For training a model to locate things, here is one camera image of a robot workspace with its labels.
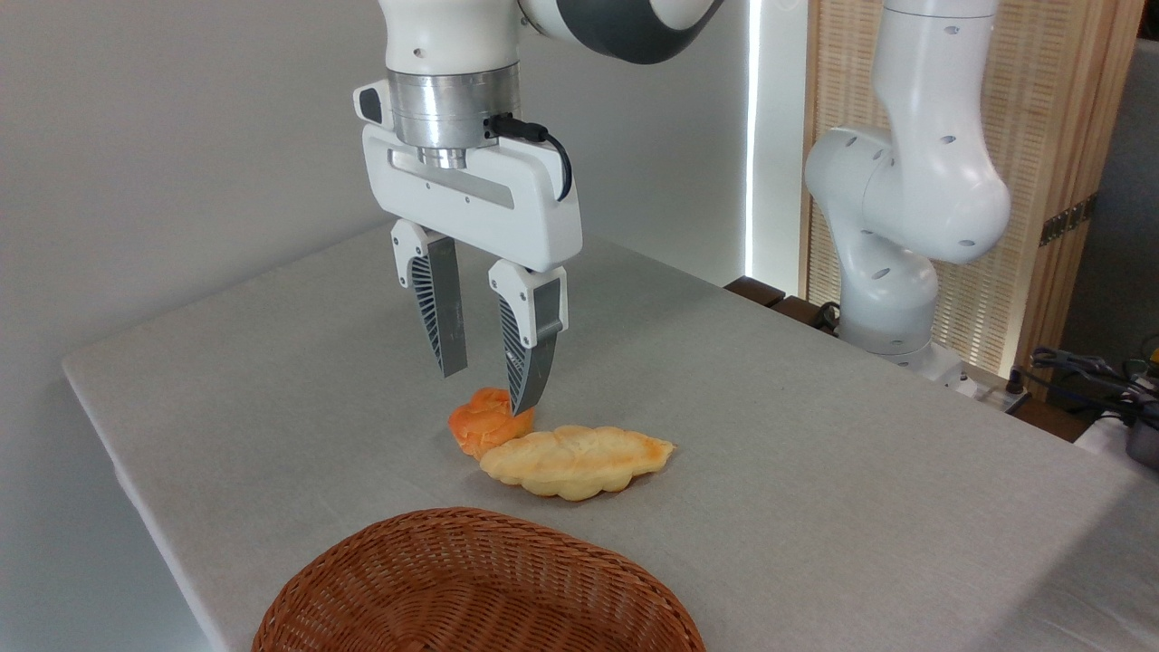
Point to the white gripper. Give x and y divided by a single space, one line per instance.
507 213

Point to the small round orange bread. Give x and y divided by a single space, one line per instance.
480 424

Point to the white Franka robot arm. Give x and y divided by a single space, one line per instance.
924 181

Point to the long yellow braided bread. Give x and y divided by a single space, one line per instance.
575 460

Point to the brown wicker basket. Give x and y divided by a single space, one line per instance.
471 589

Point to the silver metal wrist adapter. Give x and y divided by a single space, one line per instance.
450 109

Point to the dark wooden furniture edge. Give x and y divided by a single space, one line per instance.
756 292

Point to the grey tablecloth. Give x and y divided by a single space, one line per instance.
770 435

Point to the black screen hinge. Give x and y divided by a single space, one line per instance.
1067 220

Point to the wooden slatted folding screen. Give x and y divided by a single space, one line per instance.
1041 109

